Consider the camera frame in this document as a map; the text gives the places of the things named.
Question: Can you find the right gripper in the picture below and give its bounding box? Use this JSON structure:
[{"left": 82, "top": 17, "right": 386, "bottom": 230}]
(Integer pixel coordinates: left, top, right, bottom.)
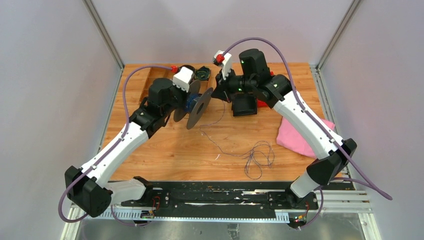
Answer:
[{"left": 210, "top": 66, "right": 255, "bottom": 104}]

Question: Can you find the grey filament spool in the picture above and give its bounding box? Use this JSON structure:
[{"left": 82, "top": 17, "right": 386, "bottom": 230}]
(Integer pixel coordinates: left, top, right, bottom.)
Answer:
[{"left": 173, "top": 80, "right": 214, "bottom": 130}]

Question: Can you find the thin blue wire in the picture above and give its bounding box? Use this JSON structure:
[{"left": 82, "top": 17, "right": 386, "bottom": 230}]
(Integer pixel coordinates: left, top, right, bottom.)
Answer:
[{"left": 185, "top": 94, "right": 276, "bottom": 181}]

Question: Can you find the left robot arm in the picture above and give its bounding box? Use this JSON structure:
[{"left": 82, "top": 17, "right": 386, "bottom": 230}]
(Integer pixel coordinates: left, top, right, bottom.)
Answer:
[{"left": 58, "top": 77, "right": 201, "bottom": 218}]

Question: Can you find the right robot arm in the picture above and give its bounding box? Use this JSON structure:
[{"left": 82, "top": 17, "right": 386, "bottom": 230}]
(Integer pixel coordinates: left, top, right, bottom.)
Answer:
[{"left": 212, "top": 48, "right": 357, "bottom": 209}]

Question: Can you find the rolled green tie top right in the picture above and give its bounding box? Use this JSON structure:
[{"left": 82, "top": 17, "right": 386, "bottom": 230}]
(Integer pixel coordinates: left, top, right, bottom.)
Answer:
[{"left": 194, "top": 66, "right": 211, "bottom": 81}]

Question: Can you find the black plastic bin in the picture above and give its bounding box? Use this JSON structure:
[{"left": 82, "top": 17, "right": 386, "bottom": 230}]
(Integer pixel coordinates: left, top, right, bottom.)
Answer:
[{"left": 231, "top": 93, "right": 258, "bottom": 117}]

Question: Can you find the rolled dark tie top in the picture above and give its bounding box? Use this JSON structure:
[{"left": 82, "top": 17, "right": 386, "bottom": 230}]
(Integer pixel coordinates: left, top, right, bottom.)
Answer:
[{"left": 180, "top": 64, "right": 196, "bottom": 72}]

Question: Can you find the wooden compartment tray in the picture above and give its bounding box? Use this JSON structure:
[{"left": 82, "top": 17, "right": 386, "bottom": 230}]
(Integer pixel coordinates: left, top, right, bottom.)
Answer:
[{"left": 138, "top": 63, "right": 217, "bottom": 104}]

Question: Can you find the red plastic bin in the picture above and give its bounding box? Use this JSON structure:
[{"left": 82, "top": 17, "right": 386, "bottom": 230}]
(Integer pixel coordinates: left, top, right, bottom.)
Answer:
[{"left": 253, "top": 70, "right": 275, "bottom": 107}]

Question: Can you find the pink cloth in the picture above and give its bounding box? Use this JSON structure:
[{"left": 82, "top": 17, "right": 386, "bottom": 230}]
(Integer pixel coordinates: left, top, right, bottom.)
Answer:
[{"left": 276, "top": 117, "right": 316, "bottom": 159}]

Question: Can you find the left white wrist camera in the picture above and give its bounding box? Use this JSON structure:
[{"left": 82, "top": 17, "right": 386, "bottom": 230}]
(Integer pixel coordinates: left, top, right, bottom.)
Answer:
[{"left": 171, "top": 66, "right": 194, "bottom": 93}]

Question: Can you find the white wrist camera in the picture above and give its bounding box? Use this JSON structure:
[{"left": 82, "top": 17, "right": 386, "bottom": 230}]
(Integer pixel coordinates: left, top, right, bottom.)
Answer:
[
  {"left": 171, "top": 66, "right": 194, "bottom": 93},
  {"left": 212, "top": 50, "right": 232, "bottom": 80}
]

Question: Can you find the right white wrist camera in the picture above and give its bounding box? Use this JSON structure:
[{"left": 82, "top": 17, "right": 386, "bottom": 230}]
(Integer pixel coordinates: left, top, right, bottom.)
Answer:
[{"left": 212, "top": 50, "right": 232, "bottom": 80}]

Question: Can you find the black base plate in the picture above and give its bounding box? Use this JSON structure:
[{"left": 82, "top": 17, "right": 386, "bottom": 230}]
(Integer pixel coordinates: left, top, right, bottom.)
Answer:
[{"left": 121, "top": 181, "right": 319, "bottom": 221}]

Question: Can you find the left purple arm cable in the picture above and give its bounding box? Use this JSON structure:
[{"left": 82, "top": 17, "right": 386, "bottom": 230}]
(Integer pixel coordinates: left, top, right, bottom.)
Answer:
[{"left": 57, "top": 64, "right": 175, "bottom": 228}]

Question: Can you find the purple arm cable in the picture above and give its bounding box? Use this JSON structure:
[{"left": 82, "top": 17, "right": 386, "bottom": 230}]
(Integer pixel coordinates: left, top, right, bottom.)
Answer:
[
  {"left": 221, "top": 37, "right": 393, "bottom": 230},
  {"left": 57, "top": 64, "right": 175, "bottom": 228}
]

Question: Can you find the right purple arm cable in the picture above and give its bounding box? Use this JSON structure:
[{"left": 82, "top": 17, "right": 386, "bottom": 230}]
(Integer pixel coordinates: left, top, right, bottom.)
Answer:
[{"left": 221, "top": 37, "right": 393, "bottom": 230}]

